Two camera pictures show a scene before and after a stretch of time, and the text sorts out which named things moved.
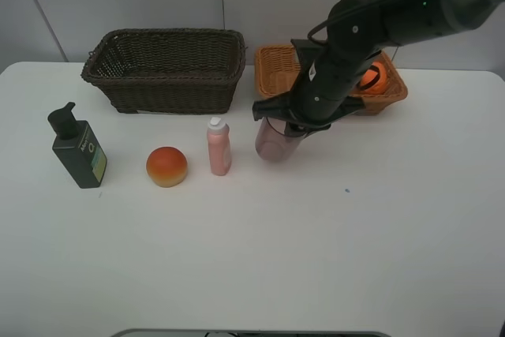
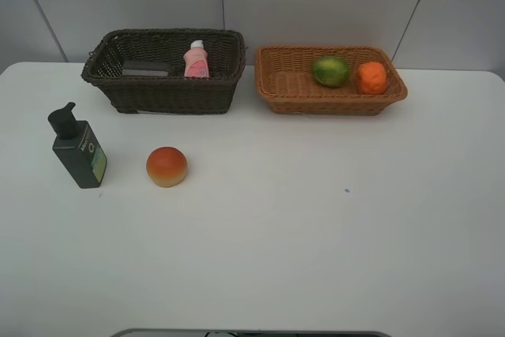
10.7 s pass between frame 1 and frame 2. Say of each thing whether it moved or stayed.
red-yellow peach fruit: stayed
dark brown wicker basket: stayed
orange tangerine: stayed
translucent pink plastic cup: moved
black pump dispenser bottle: stayed
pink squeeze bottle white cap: moved
